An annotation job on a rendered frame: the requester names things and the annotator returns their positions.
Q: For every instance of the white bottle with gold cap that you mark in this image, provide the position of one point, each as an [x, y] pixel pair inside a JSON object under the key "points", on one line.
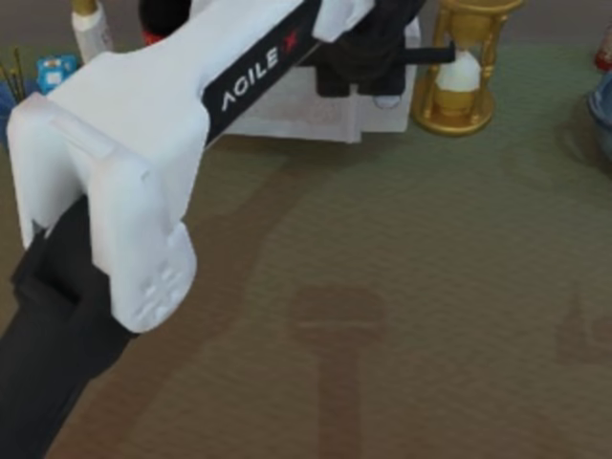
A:
{"points": [[92, 33]]}

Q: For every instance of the red and white object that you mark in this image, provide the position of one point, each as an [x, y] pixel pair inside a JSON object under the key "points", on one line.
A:
{"points": [[605, 55]]}

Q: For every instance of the white box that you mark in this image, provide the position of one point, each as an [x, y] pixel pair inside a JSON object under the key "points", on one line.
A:
{"points": [[296, 110]]}

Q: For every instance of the blue pen holder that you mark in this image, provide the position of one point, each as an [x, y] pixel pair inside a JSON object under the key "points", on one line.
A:
{"points": [[10, 95]]}

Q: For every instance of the small blue box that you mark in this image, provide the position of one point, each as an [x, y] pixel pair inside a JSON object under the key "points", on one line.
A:
{"points": [[56, 72]]}

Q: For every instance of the black and red toy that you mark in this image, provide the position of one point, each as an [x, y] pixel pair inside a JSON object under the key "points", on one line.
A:
{"points": [[152, 37]]}

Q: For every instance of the thin yellow stick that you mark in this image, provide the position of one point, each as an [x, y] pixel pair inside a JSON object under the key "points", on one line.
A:
{"points": [[18, 69]]}

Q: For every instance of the gold hourglass with white sand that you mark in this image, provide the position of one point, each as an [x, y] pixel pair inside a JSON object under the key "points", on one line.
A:
{"points": [[459, 81]]}

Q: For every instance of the blue bowl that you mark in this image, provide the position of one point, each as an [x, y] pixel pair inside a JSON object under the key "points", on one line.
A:
{"points": [[602, 107]]}

